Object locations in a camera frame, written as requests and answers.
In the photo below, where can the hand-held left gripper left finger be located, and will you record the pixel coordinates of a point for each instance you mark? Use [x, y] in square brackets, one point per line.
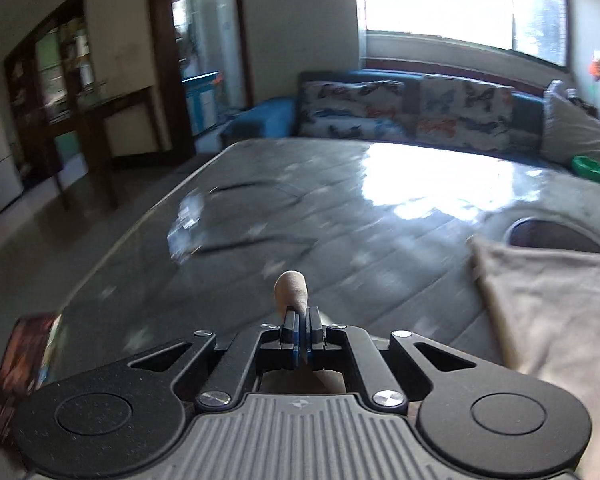
[292, 335]

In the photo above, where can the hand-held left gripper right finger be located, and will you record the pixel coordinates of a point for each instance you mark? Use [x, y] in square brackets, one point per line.
[307, 335]

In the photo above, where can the beige cloth garment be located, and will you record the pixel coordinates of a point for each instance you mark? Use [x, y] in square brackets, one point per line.
[555, 320]

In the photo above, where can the rimless eyeglasses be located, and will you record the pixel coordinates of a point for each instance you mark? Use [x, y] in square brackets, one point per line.
[190, 220]

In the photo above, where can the blue sofa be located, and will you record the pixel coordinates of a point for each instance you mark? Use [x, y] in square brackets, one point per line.
[260, 117]

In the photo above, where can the wide butterfly print cushion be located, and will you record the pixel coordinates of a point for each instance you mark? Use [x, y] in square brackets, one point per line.
[350, 110]

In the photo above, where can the blue cabinet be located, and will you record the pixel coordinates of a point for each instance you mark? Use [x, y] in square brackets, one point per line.
[200, 102]

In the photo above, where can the round black induction cooktop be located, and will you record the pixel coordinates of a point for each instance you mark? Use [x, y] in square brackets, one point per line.
[545, 236]

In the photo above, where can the square butterfly print cushion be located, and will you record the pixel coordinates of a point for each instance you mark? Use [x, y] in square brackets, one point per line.
[462, 112]

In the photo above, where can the dark red book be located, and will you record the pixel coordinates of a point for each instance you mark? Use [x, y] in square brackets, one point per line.
[22, 370]

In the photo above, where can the green bowl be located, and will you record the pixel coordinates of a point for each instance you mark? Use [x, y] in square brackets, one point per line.
[590, 167]

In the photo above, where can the grey pillow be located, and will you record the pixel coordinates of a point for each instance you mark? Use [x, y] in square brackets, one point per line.
[572, 132]

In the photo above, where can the dark wooden shelf unit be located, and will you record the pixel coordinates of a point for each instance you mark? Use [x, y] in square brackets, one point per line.
[55, 85]

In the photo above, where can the white plush toy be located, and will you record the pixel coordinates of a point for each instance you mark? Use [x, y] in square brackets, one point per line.
[567, 96]

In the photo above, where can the window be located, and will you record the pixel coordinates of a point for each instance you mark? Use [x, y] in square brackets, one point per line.
[455, 0]

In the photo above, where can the colourful pinwheel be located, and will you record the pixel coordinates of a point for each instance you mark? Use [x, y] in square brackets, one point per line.
[599, 67]

